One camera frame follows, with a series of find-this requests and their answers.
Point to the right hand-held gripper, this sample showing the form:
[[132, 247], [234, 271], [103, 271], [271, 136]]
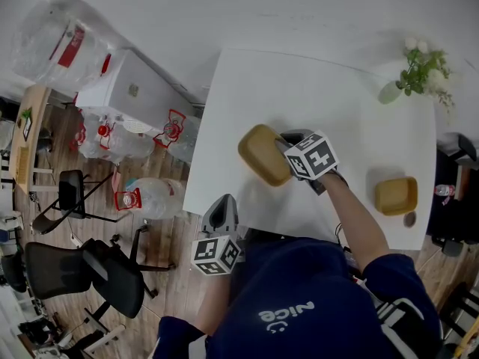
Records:
[[314, 157]]

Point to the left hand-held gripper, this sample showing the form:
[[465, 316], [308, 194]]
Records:
[[209, 254]]

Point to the person's left forearm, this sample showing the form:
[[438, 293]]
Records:
[[213, 305]]

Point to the person's right forearm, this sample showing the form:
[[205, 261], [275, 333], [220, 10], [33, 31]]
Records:
[[355, 223]]

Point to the person's black trousers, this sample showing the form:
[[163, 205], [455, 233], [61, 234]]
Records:
[[258, 235]]

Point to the teal cloth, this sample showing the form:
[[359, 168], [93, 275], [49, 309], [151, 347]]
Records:
[[131, 183]]

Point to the person's navy shirt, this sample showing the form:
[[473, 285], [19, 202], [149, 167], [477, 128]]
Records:
[[299, 294]]

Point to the pale green vase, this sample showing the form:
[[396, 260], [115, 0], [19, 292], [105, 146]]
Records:
[[389, 92]]

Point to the pink flat object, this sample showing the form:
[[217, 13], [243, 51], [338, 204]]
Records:
[[116, 180]]

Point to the black mesh office chair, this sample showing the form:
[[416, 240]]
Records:
[[119, 286]]

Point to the white flower bouquet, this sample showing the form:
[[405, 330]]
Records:
[[423, 73]]

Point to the black folding chair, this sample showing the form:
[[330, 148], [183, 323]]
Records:
[[69, 193]]

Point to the red label water bottle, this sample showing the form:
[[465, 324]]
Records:
[[444, 190]]

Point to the brown cardboard box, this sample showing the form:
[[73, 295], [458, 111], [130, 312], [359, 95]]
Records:
[[462, 181]]

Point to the black ergonomic office chair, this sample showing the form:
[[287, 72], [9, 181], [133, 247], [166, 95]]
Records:
[[464, 223]]

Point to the woven wooden tray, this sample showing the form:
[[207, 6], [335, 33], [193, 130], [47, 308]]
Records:
[[22, 165]]

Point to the light wooden desk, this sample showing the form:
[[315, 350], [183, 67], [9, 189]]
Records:
[[37, 103]]

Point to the small black picture frame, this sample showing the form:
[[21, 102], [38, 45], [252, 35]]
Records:
[[27, 127]]

